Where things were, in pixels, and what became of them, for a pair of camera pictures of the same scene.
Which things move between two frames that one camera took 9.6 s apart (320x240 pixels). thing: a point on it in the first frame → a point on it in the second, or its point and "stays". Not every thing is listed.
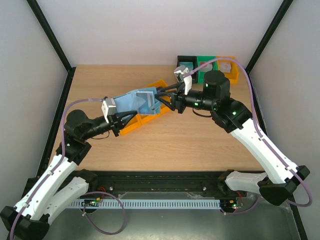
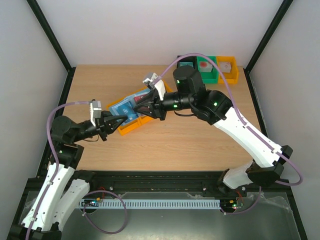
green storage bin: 200,74 stays
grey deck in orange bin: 225,67 stays
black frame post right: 281,12 stays
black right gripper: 179,101 → 159,109
